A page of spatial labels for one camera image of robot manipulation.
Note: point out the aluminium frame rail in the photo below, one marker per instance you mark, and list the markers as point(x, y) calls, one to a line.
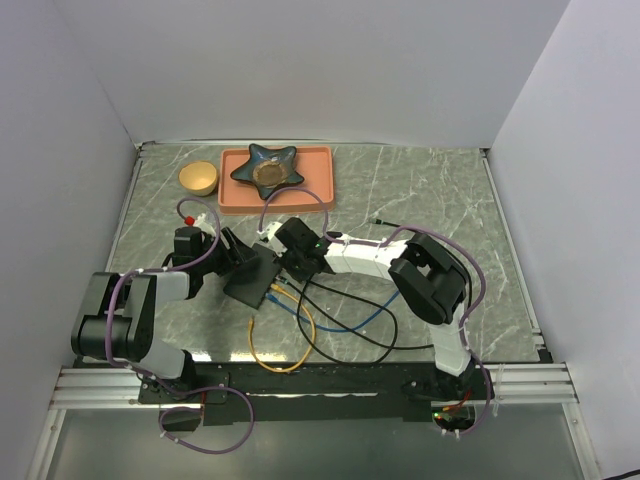
point(108, 389)

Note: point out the yellow wooden bowl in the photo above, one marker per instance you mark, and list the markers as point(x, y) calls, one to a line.
point(199, 178)

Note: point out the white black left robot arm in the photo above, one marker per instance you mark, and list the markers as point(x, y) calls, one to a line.
point(115, 322)

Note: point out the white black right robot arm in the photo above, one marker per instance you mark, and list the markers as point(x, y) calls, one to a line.
point(426, 276)

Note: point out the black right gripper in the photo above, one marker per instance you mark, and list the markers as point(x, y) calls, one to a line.
point(299, 276)

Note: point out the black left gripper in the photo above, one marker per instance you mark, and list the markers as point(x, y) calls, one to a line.
point(238, 253)

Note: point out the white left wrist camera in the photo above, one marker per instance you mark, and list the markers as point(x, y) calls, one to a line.
point(206, 222)

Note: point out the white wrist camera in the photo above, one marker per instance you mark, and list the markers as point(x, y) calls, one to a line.
point(268, 237)
point(206, 222)

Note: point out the blue star-shaped dish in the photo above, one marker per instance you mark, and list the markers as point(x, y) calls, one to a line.
point(269, 169)

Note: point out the black network switch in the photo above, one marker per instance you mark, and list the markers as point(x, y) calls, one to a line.
point(251, 281)

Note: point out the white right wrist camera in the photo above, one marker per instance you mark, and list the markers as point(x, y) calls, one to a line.
point(268, 237)

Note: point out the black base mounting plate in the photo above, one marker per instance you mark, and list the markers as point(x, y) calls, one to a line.
point(236, 391)

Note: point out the salmon pink tray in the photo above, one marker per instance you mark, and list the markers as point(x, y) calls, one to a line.
point(314, 163)

